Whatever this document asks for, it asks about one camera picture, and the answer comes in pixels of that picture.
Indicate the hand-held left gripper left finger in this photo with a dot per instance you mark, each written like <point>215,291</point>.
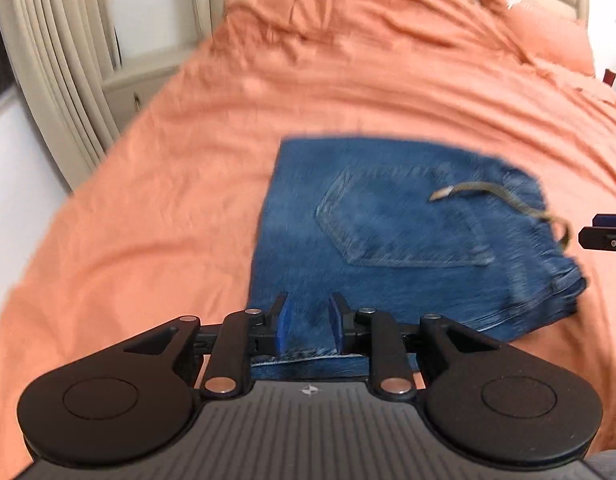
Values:
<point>283,329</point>

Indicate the orange bed sheet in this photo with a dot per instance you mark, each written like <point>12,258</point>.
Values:
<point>187,185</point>

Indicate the blue denim pants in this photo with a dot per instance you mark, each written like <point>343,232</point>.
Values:
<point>388,240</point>

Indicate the beige nightstand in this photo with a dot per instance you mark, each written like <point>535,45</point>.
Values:
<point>147,72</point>

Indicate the small red object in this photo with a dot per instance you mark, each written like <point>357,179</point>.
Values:
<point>610,76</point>

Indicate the beige pleated curtain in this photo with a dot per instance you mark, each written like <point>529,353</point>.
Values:
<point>52,60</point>

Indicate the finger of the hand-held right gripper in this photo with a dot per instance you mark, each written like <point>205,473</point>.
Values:
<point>605,242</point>
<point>610,220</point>

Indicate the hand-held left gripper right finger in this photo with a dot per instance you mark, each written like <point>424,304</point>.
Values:
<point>335,329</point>

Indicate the orange pillow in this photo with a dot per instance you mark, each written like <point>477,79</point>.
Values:
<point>548,25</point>

